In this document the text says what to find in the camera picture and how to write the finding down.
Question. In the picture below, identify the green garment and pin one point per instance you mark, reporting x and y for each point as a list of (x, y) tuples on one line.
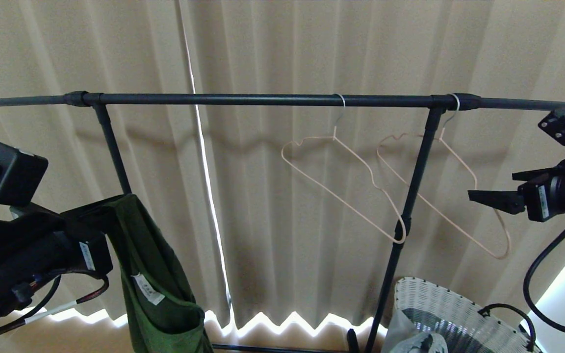
[(165, 323)]

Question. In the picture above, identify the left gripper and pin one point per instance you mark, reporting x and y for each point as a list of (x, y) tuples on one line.
[(32, 255)]

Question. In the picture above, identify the pink clothes hanger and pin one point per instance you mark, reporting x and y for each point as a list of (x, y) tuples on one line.
[(335, 133), (442, 135)]

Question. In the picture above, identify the white laundry basket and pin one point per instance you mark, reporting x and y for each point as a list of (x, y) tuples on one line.
[(439, 299)]

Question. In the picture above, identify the black clothes rack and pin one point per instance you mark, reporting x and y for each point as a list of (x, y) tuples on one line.
[(263, 99)]

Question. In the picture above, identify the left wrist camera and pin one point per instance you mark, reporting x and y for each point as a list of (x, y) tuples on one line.
[(12, 171)]

